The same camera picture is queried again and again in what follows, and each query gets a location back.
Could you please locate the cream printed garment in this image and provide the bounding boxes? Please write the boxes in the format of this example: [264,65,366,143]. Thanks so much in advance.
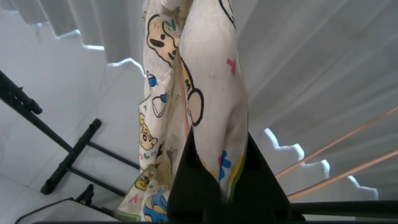
[114,0,249,222]

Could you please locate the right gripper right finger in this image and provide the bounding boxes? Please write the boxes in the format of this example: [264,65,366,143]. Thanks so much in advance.
[226,132,292,222]

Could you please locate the black clothes rack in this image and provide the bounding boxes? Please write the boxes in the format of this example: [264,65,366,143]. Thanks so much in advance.
[0,70,398,219]

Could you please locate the white curtain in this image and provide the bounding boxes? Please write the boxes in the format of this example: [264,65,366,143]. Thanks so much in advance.
[0,0,398,200]

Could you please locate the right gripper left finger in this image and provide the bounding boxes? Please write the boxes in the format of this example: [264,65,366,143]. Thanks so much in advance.
[167,127,223,222]

